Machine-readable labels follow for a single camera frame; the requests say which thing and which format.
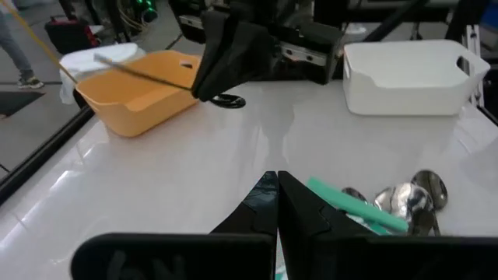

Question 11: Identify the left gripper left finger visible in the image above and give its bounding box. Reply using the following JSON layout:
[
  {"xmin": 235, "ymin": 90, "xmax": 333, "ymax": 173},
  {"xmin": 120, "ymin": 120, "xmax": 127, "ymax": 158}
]
[{"xmin": 69, "ymin": 170, "xmax": 279, "ymax": 280}]

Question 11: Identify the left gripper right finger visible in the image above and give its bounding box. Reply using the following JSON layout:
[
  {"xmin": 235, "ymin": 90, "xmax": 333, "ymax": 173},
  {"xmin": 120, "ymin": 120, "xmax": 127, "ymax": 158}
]
[{"xmin": 276, "ymin": 170, "xmax": 498, "ymax": 280}]

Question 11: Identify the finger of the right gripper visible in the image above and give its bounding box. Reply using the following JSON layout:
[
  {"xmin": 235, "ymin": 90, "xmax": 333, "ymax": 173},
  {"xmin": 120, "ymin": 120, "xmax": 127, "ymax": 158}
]
[
  {"xmin": 192, "ymin": 10, "xmax": 241, "ymax": 101},
  {"xmin": 201, "ymin": 22, "xmax": 276, "ymax": 103}
]

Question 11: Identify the black spoon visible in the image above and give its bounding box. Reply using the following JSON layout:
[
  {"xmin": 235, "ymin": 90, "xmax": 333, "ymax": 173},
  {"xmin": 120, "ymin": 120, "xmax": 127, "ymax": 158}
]
[
  {"xmin": 93, "ymin": 53, "xmax": 195, "ymax": 91},
  {"xmin": 410, "ymin": 170, "xmax": 449, "ymax": 237}
]

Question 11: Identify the device with green lights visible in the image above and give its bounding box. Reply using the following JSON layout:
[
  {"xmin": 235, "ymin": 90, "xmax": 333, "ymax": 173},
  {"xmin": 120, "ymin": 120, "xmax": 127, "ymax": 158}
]
[{"xmin": 134, "ymin": 0, "xmax": 159, "ymax": 23}]

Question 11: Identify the orange plastic bin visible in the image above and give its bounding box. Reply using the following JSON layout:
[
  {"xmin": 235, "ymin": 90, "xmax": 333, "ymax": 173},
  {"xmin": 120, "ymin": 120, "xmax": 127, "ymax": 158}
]
[{"xmin": 74, "ymin": 49, "xmax": 203, "ymax": 138}]

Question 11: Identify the white plastic bin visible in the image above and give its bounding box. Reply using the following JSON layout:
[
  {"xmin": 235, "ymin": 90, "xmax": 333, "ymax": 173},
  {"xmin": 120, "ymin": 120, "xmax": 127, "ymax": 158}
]
[{"xmin": 342, "ymin": 38, "xmax": 491, "ymax": 117}]

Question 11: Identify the white trash can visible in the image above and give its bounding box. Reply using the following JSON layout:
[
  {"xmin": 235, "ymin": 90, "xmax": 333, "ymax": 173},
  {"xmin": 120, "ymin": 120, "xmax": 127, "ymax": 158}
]
[{"xmin": 58, "ymin": 42, "xmax": 147, "ymax": 105}]

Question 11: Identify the black red case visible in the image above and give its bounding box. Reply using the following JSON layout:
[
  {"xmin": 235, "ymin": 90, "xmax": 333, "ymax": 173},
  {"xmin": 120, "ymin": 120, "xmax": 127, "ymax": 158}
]
[{"xmin": 44, "ymin": 15, "xmax": 100, "ymax": 55}]

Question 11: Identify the person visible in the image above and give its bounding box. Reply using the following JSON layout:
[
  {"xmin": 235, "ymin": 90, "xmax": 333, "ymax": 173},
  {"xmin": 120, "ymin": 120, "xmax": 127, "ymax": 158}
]
[{"xmin": 0, "ymin": 9, "xmax": 44, "ymax": 89}]

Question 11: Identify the dark floor mat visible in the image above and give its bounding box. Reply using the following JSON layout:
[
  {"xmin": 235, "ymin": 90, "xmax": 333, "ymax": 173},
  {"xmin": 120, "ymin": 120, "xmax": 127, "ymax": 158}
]
[{"xmin": 0, "ymin": 91, "xmax": 46, "ymax": 117}]

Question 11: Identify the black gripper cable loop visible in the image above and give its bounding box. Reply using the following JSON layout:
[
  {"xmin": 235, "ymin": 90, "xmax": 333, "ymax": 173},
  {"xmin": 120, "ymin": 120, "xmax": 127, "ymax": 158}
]
[{"xmin": 209, "ymin": 93, "xmax": 247, "ymax": 110}]

